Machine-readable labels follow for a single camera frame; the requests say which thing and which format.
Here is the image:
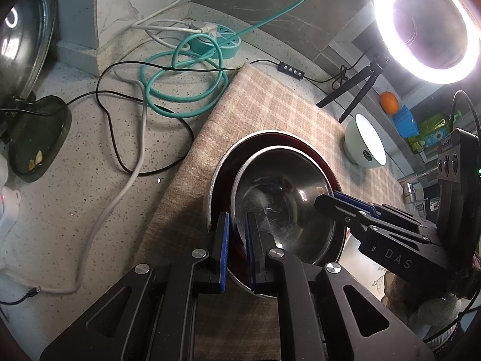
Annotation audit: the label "light blue ceramic bowl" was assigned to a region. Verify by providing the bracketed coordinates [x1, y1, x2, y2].
[343, 114, 386, 169]

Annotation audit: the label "red steel bowl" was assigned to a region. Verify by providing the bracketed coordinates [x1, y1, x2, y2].
[230, 145, 344, 265]

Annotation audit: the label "large stainless steel bowl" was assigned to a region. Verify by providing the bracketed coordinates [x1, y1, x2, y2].
[203, 131, 347, 292]

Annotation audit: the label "white leaf pattern plate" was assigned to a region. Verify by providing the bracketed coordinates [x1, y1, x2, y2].
[339, 231, 386, 301]

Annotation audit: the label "right gloved hand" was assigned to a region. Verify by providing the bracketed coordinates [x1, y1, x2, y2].
[381, 271, 461, 339]

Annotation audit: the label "chrome faucet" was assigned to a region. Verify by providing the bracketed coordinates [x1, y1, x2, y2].
[398, 167, 437, 218]

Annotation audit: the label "plaid table cloth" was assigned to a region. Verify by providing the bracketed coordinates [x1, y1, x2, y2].
[135, 66, 405, 360]

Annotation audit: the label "blue plastic cup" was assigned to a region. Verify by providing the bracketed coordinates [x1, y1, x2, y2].
[393, 105, 419, 139]

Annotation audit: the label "green dish soap bottle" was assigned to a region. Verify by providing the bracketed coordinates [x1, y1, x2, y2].
[408, 113, 451, 153]

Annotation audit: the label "orange fruit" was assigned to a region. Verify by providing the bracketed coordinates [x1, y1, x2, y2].
[380, 91, 400, 116]

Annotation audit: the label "black tripod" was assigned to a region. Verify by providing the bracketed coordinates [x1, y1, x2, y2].
[316, 55, 389, 123]

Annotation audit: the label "inline light remote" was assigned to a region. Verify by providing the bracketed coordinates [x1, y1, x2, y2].
[277, 61, 305, 80]

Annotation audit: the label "white charger plugs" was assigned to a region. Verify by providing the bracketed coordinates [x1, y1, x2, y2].
[0, 155, 21, 242]

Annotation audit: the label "teal power strip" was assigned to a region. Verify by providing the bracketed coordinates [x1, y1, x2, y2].
[186, 23, 241, 57]

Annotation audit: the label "dark green dish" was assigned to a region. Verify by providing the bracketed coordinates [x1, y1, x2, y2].
[6, 95, 72, 183]

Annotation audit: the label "steel pot lid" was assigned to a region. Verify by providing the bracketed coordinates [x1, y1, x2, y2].
[1, 0, 57, 108]

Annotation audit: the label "ring light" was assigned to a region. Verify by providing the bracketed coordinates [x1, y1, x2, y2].
[373, 0, 480, 84]

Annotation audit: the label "teal power cable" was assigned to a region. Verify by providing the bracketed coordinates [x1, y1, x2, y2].
[140, 0, 341, 118]

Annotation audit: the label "black light cable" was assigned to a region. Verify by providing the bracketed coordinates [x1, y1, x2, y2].
[0, 58, 374, 178]

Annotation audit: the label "white power cable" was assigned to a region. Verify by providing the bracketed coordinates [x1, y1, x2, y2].
[0, 0, 215, 296]

